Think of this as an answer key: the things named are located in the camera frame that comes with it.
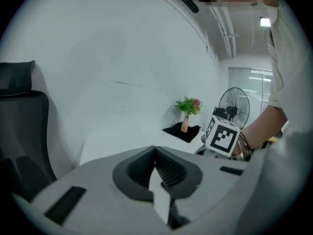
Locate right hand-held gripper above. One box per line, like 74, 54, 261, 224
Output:
195, 107, 242, 160

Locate white ceiling pipes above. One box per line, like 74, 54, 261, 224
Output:
210, 6, 239, 59

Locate large black floor fan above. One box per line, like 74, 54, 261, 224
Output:
218, 87, 250, 132

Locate black cloth mat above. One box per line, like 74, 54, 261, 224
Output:
162, 121, 201, 143

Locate person's cream shirt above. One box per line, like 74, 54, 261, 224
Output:
244, 0, 313, 205

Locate person's right forearm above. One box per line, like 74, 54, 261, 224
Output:
231, 105, 289, 157

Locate black mesh office chair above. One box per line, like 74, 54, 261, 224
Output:
0, 60, 58, 203

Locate black head-mounted camera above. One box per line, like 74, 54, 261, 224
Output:
176, 0, 200, 14

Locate pink ceramic vase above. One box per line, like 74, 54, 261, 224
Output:
180, 117, 190, 133

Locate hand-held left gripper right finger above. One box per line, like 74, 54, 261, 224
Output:
155, 145, 249, 230

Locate window with blinds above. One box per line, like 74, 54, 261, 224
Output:
228, 67, 273, 115

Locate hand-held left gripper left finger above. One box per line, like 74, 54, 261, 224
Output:
12, 145, 172, 235

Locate green artificial plant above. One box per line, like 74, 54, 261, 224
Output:
174, 96, 203, 119

